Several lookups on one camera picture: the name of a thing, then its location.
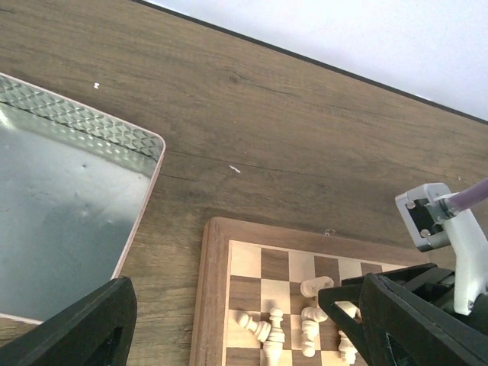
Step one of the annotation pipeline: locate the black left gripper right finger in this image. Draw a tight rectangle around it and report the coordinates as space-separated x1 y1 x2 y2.
318 263 487 365

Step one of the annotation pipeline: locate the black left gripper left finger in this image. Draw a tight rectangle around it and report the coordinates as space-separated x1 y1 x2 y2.
1 278 137 365

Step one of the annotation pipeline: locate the light wooden chess rook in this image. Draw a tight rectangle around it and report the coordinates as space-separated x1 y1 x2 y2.
300 276 335 298

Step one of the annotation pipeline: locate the light wooden chess bishop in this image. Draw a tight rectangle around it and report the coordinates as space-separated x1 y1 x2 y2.
263 307 285 366

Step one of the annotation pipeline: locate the light wooden chess pawn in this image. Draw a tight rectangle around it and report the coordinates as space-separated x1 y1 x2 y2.
237 312 271 342

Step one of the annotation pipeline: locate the wooden chess board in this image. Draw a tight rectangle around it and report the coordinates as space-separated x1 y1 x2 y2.
190 217 424 365

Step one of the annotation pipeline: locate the pink metal tin tray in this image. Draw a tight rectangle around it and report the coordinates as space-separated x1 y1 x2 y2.
1 74 166 324

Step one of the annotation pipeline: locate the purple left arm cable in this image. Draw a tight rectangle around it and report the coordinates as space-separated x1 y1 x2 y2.
441 176 488 218

